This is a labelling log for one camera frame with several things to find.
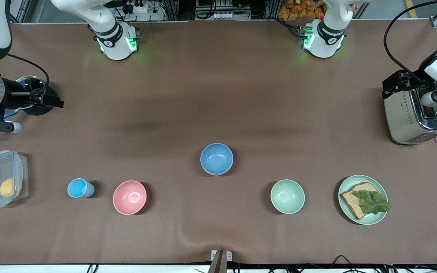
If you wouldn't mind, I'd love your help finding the blue bowl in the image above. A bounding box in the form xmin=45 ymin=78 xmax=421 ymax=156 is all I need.
xmin=200 ymin=143 xmax=234 ymax=175

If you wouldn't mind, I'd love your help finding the pink bowl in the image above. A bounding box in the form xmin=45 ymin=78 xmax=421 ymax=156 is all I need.
xmin=113 ymin=180 xmax=147 ymax=215

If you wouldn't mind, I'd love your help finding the pale mint green bowl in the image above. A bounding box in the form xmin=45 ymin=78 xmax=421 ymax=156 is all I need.
xmin=270 ymin=179 xmax=305 ymax=215

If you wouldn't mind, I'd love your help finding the glass lid with blue knob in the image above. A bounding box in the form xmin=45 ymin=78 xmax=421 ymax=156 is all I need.
xmin=16 ymin=76 xmax=48 ymax=95

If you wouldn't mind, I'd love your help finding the silver toaster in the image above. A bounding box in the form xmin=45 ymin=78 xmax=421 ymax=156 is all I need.
xmin=384 ymin=88 xmax=437 ymax=146

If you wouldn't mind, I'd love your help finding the blue cup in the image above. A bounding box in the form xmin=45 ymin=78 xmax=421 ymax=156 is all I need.
xmin=67 ymin=178 xmax=95 ymax=198

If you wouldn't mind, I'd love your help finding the yellow lemon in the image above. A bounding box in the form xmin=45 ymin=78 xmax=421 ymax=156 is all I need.
xmin=0 ymin=177 xmax=15 ymax=198

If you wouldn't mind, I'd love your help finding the green lettuce leaf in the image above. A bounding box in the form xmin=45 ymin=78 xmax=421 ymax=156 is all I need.
xmin=351 ymin=190 xmax=391 ymax=215

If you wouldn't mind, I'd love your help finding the bag of orange buns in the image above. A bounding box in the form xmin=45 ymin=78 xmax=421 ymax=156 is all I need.
xmin=278 ymin=0 xmax=326 ymax=20

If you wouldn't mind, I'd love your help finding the brown bread slice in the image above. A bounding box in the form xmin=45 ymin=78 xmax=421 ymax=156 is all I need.
xmin=340 ymin=182 xmax=380 ymax=220

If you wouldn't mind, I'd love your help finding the white power strip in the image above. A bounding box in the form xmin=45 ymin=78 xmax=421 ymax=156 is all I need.
xmin=122 ymin=0 xmax=167 ymax=22

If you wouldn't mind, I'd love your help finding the pale green plate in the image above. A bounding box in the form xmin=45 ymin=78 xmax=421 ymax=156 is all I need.
xmin=338 ymin=175 xmax=389 ymax=226

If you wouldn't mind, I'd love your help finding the black pot with blue handle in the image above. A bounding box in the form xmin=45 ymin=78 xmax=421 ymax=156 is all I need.
xmin=0 ymin=76 xmax=57 ymax=138

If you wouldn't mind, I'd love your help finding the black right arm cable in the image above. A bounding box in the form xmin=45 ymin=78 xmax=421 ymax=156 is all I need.
xmin=7 ymin=53 xmax=50 ymax=93

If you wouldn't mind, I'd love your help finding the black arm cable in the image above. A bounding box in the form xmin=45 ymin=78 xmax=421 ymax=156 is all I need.
xmin=383 ymin=0 xmax=437 ymax=78
xmin=7 ymin=53 xmax=50 ymax=93

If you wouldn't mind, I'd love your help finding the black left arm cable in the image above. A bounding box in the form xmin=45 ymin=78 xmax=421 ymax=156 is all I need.
xmin=383 ymin=0 xmax=437 ymax=78

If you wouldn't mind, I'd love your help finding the aluminium frame profile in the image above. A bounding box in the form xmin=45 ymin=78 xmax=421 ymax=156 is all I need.
xmin=11 ymin=0 xmax=48 ymax=24

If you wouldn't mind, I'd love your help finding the black looped cable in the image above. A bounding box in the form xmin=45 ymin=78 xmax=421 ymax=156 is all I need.
xmin=330 ymin=255 xmax=360 ymax=273

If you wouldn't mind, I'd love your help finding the metal table clamp bracket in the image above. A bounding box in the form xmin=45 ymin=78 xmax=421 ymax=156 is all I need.
xmin=210 ymin=249 xmax=233 ymax=273

